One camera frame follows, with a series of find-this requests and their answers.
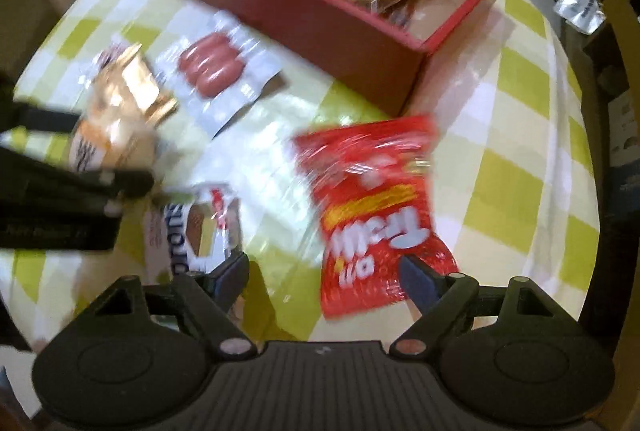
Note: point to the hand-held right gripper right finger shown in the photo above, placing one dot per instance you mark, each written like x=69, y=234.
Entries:
x=417, y=281

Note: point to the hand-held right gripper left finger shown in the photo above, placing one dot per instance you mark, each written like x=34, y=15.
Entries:
x=232, y=273

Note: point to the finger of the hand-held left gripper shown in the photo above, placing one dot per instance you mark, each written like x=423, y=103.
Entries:
x=130, y=183
x=45, y=118

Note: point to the bread packet with orange label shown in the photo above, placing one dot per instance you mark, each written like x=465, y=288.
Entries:
x=110, y=141

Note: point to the white wafer packet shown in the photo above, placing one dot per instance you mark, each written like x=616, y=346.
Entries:
x=175, y=236

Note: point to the gold snack packet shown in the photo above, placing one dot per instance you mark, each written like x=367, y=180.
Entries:
x=137, y=81

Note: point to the red gummy candy packet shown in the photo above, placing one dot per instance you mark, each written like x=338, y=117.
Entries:
x=365, y=191

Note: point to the vacuum-packed sausage packet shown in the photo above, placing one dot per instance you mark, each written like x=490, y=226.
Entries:
x=215, y=66

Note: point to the red cardboard box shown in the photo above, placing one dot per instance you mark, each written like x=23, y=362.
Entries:
x=300, y=21

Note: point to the brown wooden sideboard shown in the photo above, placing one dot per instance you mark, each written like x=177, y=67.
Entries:
x=625, y=26

